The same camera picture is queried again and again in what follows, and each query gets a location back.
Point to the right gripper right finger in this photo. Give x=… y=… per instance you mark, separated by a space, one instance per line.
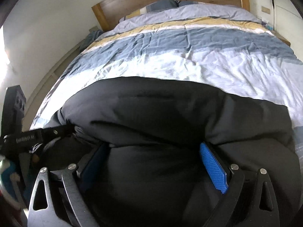
x=248 y=197

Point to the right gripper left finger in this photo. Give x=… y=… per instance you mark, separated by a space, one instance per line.
x=56 y=199

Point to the black puffer jacket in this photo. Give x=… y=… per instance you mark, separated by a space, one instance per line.
x=148 y=170

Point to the grey cloth beside bed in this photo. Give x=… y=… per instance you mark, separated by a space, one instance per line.
x=89 y=39

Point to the striped blue white duvet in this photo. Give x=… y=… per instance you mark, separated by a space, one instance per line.
x=219 y=45

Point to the wooden nightstand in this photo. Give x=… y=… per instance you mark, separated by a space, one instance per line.
x=282 y=38

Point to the white wardrobe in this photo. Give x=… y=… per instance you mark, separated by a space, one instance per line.
x=286 y=17

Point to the striped pillow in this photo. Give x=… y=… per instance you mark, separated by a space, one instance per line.
x=158 y=6

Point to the beige wall switch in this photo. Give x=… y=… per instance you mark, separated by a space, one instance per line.
x=265 y=10

